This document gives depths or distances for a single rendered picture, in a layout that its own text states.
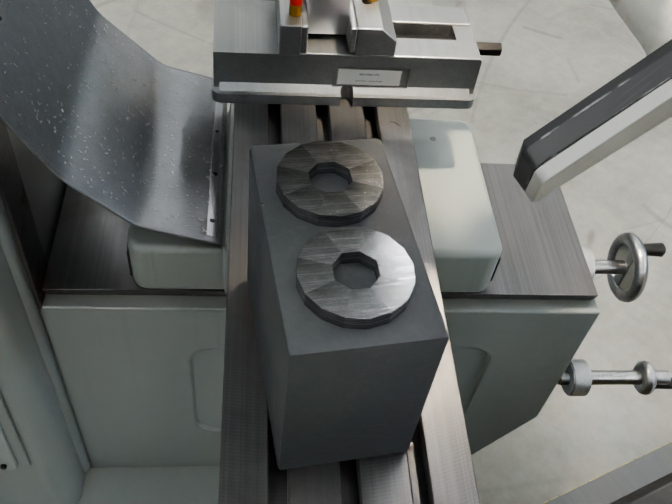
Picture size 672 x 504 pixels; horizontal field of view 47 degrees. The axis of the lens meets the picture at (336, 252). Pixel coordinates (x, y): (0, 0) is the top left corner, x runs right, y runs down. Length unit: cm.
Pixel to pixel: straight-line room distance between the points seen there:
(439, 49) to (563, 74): 185
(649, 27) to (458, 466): 43
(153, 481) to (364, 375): 95
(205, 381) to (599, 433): 101
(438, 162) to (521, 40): 187
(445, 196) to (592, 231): 126
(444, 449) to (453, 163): 53
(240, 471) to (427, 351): 22
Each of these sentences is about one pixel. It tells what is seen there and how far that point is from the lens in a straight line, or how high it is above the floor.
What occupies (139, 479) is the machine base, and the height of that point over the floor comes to 20.
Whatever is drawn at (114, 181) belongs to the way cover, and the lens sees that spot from 95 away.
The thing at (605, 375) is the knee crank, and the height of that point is 51.
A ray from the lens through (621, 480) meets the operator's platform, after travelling 140.
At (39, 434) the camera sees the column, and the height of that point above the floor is 44.
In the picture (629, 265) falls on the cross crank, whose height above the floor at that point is 63.
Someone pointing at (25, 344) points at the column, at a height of 65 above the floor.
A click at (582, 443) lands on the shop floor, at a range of 189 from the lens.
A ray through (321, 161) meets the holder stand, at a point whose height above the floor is 111.
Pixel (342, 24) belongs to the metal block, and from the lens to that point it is 101.
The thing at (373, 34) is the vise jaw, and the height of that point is 102.
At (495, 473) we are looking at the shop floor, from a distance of 179.
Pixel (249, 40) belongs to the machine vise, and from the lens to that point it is 102.
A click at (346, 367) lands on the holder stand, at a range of 57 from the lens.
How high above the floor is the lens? 156
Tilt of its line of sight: 49 degrees down
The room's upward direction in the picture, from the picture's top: 8 degrees clockwise
